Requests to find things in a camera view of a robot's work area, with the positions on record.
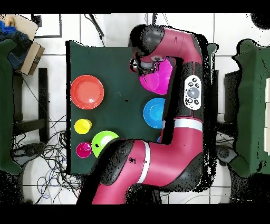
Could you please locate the pink large plastic bowl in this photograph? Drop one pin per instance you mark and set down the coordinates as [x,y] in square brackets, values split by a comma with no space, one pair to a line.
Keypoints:
[158,80]

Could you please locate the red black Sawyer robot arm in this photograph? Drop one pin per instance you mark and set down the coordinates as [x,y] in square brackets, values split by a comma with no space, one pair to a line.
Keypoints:
[164,158]

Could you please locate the light blue medium bowl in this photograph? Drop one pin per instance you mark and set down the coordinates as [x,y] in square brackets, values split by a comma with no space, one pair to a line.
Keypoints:
[154,113]

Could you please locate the orange shallow plastic bowl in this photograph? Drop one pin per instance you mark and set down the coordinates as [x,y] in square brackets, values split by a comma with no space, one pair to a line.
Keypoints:
[87,92]

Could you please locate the lemon yellow plastic cup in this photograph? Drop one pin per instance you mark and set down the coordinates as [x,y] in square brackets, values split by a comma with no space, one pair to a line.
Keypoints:
[83,126]

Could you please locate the dark green tablecloth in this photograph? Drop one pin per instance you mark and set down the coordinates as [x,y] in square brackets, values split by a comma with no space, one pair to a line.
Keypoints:
[109,63]

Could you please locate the crimson plastic cup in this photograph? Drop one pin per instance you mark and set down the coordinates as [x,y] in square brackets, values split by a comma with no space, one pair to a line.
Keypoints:
[83,150]

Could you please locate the black tripod leg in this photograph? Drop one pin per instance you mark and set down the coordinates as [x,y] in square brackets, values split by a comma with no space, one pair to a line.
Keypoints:
[154,19]
[96,25]

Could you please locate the green cloth covered table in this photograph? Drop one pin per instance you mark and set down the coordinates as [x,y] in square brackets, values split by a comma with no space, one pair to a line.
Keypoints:
[5,105]
[246,105]

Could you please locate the brown cardboard box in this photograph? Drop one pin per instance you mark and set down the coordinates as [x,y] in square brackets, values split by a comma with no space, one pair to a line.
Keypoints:
[31,59]

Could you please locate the white boxes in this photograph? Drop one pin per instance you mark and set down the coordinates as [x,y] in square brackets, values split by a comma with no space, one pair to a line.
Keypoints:
[267,116]

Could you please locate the tan cardboard sheet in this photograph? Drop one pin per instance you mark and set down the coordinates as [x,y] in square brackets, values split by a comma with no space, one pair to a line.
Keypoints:
[25,25]

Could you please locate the black chair frame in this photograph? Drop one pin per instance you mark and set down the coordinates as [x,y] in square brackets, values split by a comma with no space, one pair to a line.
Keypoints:
[231,95]
[43,95]

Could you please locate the black pedestal foot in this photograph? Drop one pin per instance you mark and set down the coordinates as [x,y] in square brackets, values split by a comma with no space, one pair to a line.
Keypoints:
[226,153]
[27,150]

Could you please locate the black square floor frame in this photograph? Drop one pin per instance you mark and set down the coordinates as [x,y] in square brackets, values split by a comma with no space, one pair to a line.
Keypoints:
[60,25]

